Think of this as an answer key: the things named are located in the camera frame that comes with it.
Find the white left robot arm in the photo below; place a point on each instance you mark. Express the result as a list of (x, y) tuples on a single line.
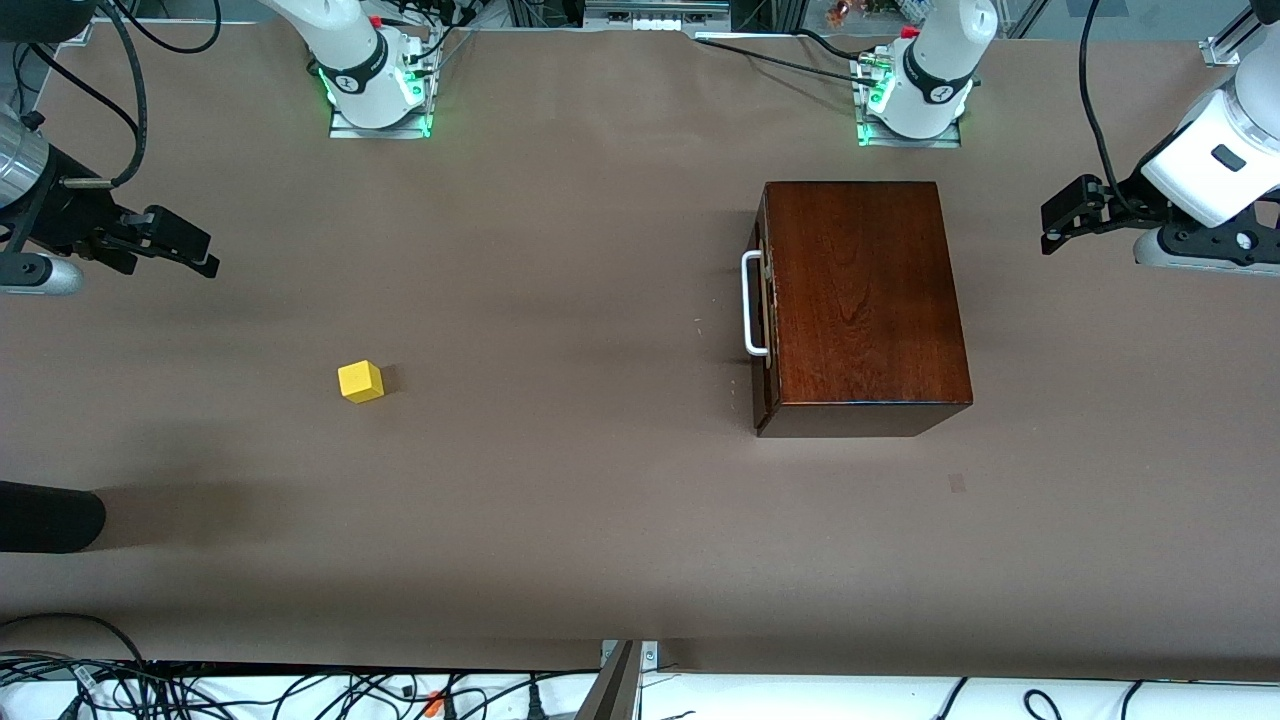
[(940, 60)]

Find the grey power strip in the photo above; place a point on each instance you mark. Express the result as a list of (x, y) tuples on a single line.
[(655, 22)]

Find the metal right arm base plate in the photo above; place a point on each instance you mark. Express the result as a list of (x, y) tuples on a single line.
[(345, 130)]

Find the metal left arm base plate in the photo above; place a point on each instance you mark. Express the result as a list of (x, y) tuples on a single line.
[(870, 140)]

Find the yellow wooden block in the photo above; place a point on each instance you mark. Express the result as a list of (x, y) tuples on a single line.
[(360, 383)]

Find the aluminium frame profile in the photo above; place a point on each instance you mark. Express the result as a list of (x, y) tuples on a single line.
[(82, 35), (1225, 45)]

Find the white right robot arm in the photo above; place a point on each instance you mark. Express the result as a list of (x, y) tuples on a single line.
[(350, 40)]

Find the metal mount post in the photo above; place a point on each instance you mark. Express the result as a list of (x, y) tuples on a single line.
[(615, 690)]

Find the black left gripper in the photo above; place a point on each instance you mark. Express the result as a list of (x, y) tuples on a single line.
[(1122, 203)]

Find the dark brown wooden cabinet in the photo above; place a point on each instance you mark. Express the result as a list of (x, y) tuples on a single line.
[(860, 300)]

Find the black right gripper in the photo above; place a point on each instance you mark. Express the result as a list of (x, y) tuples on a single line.
[(68, 213)]

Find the black cylindrical object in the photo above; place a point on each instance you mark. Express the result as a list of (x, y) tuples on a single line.
[(45, 517)]

